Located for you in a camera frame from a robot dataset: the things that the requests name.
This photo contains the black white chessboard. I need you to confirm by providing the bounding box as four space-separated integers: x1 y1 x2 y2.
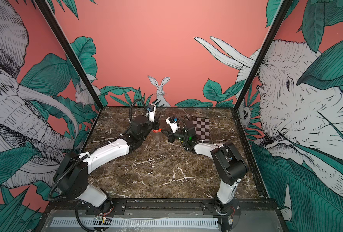
191 116 210 141

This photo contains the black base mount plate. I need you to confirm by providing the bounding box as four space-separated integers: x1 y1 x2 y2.
201 199 241 217
85 198 127 216

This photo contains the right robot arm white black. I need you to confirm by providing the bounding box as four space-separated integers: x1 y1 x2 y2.
161 117 249 205

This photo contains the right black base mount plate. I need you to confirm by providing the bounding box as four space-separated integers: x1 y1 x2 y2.
201 199 241 217

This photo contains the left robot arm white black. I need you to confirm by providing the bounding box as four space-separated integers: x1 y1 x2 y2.
48 112 159 214

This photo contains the clear glass bottle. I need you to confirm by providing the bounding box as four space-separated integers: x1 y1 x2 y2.
153 132 166 146

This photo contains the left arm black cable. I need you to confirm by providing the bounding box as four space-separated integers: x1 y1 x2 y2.
129 99 148 122

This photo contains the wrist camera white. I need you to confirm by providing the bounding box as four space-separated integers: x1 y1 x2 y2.
165 116 179 133
147 103 157 123

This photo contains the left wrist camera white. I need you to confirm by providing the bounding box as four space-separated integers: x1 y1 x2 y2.
147 103 157 123

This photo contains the white perforated strip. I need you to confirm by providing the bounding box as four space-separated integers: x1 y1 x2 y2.
49 217 220 229

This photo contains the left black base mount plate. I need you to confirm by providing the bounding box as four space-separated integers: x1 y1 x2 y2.
85 198 127 216

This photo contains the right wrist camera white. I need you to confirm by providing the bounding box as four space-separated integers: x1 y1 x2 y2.
165 116 179 133

